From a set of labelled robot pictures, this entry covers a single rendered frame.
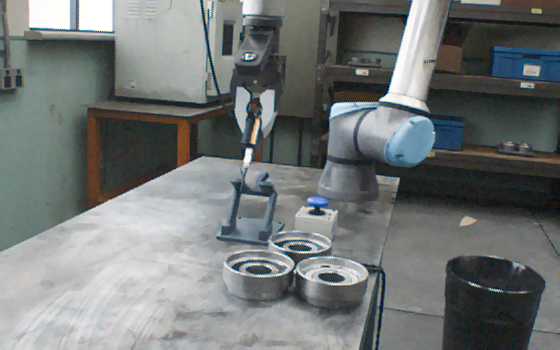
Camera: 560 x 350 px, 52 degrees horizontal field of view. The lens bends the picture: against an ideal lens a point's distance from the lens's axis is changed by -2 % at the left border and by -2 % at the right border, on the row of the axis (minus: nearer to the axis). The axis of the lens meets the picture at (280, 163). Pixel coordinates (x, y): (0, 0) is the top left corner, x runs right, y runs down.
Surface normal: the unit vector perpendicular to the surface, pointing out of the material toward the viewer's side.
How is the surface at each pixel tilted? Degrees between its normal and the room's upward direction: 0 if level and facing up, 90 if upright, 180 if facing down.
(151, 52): 90
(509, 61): 90
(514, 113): 90
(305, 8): 90
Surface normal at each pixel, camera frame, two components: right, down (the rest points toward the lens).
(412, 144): 0.56, 0.32
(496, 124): -0.24, 0.18
